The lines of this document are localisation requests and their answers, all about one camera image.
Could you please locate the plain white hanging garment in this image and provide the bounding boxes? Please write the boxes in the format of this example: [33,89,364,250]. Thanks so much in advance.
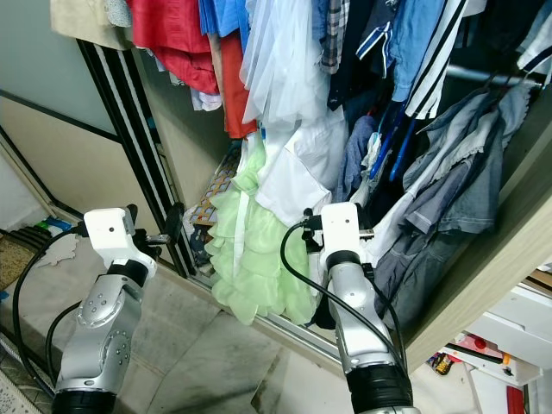
[254,112,350,229]

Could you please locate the colourful patterned board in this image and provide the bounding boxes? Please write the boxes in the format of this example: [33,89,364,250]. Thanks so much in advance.
[191,142,242,229]

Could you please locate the light green ruffled dress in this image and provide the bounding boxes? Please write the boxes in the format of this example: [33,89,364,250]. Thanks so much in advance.
[207,134,316,327]

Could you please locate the black hanging garment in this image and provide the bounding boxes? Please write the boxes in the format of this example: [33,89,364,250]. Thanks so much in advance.
[310,285,337,329]

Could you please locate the slate blue hanging garment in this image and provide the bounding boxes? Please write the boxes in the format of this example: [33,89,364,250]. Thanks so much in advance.
[336,115,380,204]

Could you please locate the blue plastic item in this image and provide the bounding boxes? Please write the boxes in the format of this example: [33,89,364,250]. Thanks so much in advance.
[39,217,74,234]

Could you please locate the blue plastic clothes hanger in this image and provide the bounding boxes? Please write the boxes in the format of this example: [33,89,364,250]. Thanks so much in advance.
[367,108,398,182]
[388,116,415,186]

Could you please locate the white printed hanging garment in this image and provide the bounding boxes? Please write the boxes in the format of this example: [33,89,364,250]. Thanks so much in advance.
[164,60,223,113]

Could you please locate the brown doormat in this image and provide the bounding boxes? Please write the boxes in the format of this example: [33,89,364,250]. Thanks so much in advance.
[0,231,44,290]

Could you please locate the orange red hanging garment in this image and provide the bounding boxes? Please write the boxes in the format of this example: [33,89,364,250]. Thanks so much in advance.
[218,33,258,141]

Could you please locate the grey hanging shirt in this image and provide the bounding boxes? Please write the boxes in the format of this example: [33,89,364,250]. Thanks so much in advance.
[371,82,536,307]

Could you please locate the plaid hanging shirt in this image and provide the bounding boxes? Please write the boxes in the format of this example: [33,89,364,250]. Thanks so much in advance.
[315,0,350,76]

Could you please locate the beige wooden wardrobe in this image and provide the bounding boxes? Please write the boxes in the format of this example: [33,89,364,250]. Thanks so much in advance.
[129,47,552,372]

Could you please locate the black white striped garment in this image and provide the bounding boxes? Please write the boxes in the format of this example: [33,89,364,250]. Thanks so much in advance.
[405,0,471,120]

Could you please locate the red hanging shirt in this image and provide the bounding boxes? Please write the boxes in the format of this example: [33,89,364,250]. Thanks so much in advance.
[125,0,221,96]

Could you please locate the navy garment striped trim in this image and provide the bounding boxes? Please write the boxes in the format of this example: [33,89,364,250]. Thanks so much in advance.
[345,0,398,104]

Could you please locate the patterned floor rug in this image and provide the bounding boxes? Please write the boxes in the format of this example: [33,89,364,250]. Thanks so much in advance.
[0,358,53,414]

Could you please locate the denim blue hanging shirt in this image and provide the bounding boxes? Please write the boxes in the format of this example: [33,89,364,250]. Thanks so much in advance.
[384,0,454,104]

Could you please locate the bright blue hanging shirt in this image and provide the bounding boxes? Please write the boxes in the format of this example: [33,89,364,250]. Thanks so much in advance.
[198,0,251,40]

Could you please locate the white dotted hanging garment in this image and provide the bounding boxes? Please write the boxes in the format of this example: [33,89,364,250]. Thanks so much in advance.
[105,0,135,28]

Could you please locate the white plastic toy red knobs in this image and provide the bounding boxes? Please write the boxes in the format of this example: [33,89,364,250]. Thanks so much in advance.
[423,280,552,414]

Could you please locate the cream hanging garment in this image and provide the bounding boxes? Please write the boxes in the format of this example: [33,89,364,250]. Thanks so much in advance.
[50,0,130,51]

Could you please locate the silver closet rod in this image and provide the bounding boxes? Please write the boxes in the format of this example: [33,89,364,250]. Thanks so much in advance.
[444,65,552,89]

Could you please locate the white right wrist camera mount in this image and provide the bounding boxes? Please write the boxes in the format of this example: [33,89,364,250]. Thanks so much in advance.
[319,202,367,267]

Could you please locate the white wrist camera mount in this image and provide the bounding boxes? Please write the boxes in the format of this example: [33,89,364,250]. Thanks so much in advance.
[319,202,367,267]
[84,207,152,277]

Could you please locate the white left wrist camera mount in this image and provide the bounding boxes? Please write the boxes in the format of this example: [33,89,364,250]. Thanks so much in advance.
[84,207,152,277]

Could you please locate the sliding wardrobe door black frame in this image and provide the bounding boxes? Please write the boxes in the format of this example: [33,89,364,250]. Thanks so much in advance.
[0,0,182,277]

